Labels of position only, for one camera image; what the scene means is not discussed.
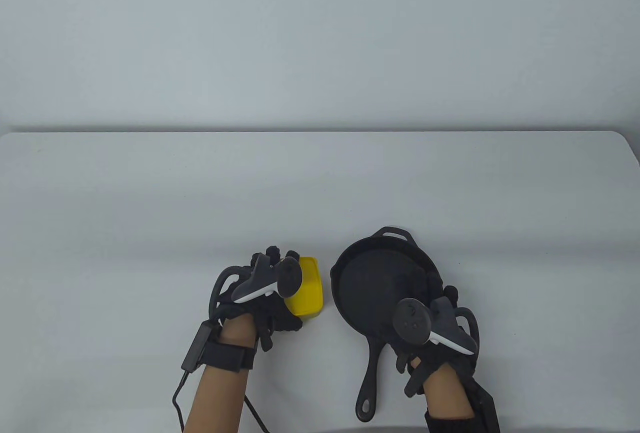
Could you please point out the person's left hand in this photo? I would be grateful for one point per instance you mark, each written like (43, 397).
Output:
(272, 318)

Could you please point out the person's right hand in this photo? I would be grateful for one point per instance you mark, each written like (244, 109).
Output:
(437, 360)

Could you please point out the yellow plastic lid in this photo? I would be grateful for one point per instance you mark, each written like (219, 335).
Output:
(312, 280)

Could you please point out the black cast iron frying pan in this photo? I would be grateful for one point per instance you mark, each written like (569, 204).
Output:
(365, 293)

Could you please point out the person's left forearm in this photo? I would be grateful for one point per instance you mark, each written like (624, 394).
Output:
(215, 398)

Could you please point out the person's right forearm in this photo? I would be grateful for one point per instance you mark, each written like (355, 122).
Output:
(447, 393)

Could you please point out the white and black controller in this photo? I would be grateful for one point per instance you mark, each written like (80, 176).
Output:
(288, 278)
(412, 320)

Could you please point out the black wrist box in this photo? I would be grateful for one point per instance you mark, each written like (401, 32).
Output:
(486, 403)
(196, 348)

